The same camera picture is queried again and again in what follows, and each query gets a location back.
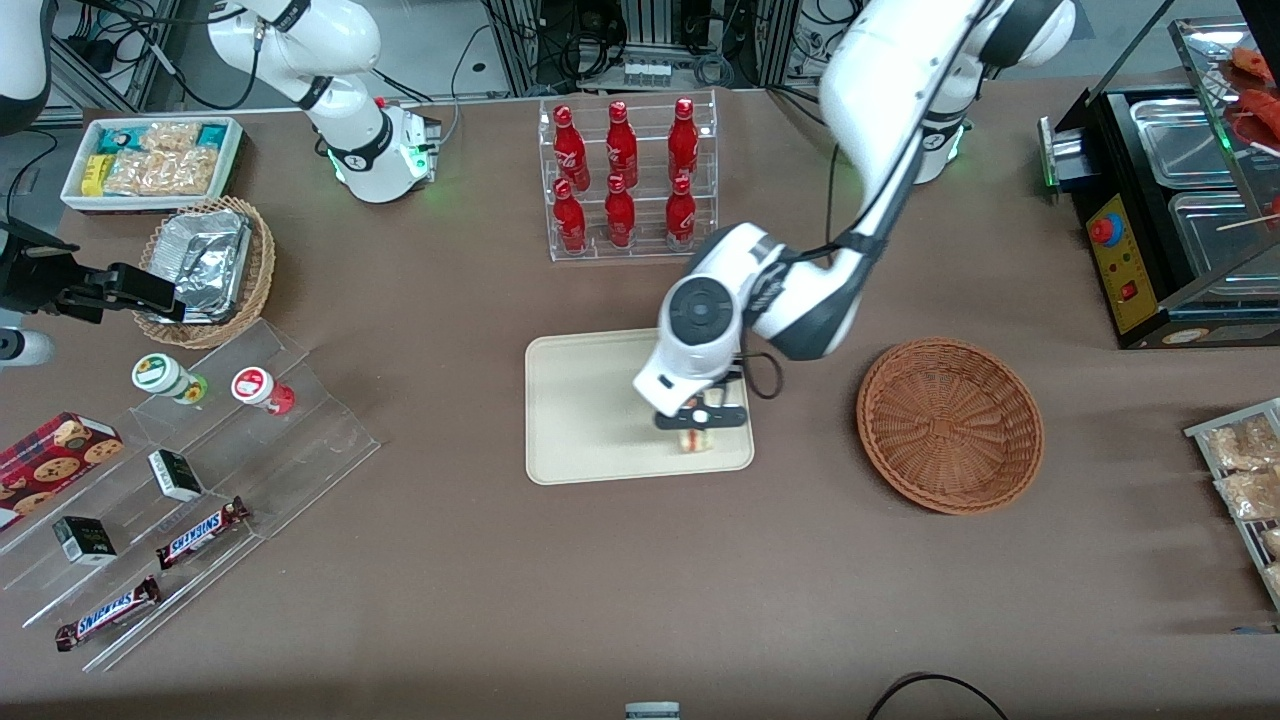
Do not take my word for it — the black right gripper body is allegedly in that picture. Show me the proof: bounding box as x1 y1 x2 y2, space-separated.
0 222 119 324

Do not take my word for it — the light tan wicker basket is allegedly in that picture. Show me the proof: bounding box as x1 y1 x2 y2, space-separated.
132 195 277 350

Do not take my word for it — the beige plastic tray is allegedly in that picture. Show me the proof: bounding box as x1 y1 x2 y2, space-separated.
525 328 756 487

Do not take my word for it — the brown round wicker basket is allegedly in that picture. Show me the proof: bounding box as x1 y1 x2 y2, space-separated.
856 338 1046 516

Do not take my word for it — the green lid white cup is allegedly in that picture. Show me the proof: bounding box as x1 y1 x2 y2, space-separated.
131 353 209 406

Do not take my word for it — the aluminium foil container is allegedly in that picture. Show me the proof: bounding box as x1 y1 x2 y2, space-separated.
149 209 252 324

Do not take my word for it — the large clear rice cracker bag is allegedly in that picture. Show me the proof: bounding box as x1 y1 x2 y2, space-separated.
104 147 220 197

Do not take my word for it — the red lid white cup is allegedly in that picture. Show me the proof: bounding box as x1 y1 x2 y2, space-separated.
230 366 297 417

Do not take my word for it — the small clear rice cracker bag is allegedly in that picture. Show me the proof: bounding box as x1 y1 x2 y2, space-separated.
139 121 202 154

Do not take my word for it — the white rectangular snack bin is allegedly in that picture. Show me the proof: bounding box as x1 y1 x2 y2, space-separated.
60 116 247 215

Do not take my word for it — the small black carton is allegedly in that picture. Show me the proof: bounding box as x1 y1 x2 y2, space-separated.
147 449 205 503
51 515 119 568

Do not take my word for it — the red cookie box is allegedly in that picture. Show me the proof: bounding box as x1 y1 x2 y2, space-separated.
0 411 127 532

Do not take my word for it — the clear acrylic stepped display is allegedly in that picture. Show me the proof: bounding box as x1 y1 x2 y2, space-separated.
0 318 382 674

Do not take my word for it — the red cola bottle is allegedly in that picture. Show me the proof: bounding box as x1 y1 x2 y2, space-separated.
664 176 698 252
552 178 589 255
552 105 591 192
667 97 701 182
605 100 640 189
604 174 638 250

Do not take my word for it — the clear acrylic bottle rack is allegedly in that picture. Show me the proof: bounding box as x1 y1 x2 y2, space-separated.
538 89 720 264

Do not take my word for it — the Snickers chocolate bar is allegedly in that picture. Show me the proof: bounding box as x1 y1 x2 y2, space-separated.
54 576 162 653
154 496 252 572

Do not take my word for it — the black food warmer cabinet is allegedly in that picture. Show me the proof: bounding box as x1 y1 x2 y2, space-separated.
1038 15 1280 350

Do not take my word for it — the steel food pan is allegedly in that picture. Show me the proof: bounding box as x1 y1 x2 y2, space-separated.
1129 96 1239 190
1167 189 1280 283

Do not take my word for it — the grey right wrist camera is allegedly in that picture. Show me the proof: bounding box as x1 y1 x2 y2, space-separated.
0 328 57 368

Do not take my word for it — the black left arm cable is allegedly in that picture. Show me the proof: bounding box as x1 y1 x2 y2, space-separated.
735 140 881 402

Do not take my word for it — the black floor cable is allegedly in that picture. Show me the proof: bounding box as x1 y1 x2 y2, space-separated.
864 672 1012 720

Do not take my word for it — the aluminium frame rack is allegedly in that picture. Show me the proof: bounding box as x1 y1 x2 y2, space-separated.
484 0 803 93

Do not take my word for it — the grey wire rack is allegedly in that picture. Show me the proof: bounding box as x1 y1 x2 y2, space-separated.
1184 397 1280 612

